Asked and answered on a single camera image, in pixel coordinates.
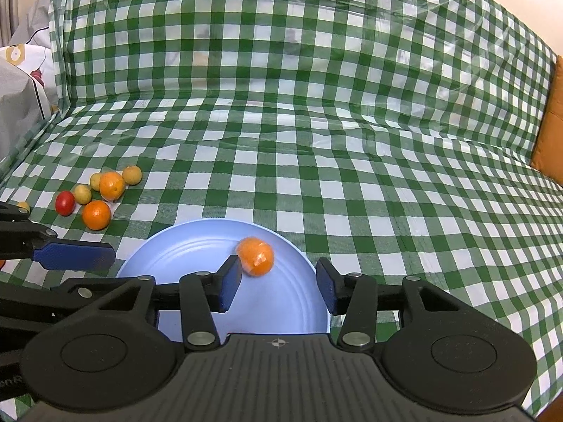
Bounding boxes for red cherry tomato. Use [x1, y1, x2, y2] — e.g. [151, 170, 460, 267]
[55, 191, 75, 216]

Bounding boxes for orange tangerine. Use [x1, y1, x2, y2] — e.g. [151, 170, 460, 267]
[81, 200, 112, 231]
[99, 172, 126, 202]
[236, 236, 275, 277]

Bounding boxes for lone yellow longan fruit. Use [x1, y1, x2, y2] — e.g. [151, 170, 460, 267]
[17, 201, 31, 212]

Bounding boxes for light blue plate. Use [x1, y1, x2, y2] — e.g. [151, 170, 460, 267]
[118, 218, 330, 340]

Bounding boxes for small yellow longan fruit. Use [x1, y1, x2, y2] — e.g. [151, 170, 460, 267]
[90, 172, 102, 192]

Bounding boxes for grey patterned pillow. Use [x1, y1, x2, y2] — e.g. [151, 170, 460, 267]
[1, 0, 58, 157]

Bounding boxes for green white checkered cloth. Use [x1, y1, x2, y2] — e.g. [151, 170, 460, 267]
[1, 0, 562, 414]

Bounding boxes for orange cushion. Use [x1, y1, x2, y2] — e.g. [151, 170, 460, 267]
[531, 55, 563, 185]

